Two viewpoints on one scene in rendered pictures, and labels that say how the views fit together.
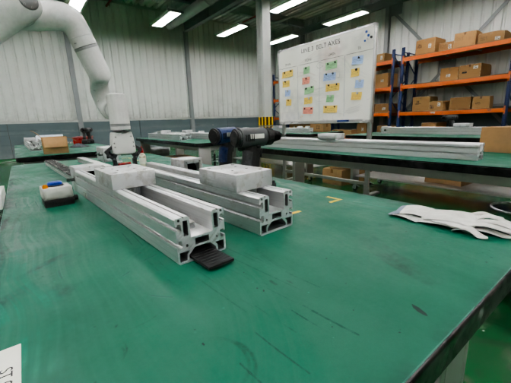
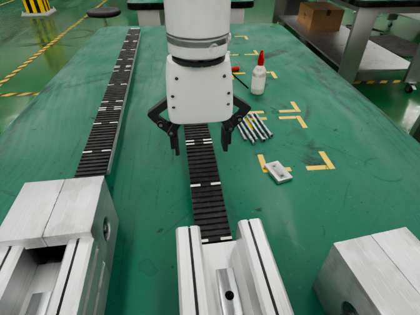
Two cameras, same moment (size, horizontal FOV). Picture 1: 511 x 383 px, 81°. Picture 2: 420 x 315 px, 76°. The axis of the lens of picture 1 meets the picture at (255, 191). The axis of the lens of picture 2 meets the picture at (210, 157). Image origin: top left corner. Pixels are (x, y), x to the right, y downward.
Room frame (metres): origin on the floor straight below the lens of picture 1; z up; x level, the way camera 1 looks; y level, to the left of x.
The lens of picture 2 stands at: (1.07, 0.38, 1.12)
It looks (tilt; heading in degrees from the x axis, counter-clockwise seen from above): 39 degrees down; 32
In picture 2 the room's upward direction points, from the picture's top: straight up
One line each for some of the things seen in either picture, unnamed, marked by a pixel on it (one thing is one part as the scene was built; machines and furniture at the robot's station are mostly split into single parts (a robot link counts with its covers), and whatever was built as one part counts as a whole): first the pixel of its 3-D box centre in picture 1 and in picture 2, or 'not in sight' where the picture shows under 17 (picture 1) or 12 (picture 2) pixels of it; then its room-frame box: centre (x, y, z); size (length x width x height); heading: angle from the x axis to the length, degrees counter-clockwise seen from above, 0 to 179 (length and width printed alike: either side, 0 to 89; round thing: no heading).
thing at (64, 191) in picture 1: (59, 193); not in sight; (0.95, 0.63, 0.81); 0.10 x 0.08 x 0.06; 130
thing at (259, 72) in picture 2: (142, 156); (259, 72); (1.75, 0.65, 0.84); 0.04 x 0.04 x 0.12
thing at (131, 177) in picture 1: (125, 180); not in sight; (0.82, 0.36, 0.87); 0.16 x 0.11 x 0.07; 40
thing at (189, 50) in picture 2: (121, 127); (199, 42); (1.39, 0.60, 1.01); 0.09 x 0.08 x 0.03; 130
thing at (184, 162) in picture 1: (184, 169); (376, 304); (1.27, 0.30, 0.83); 0.11 x 0.10 x 0.10; 136
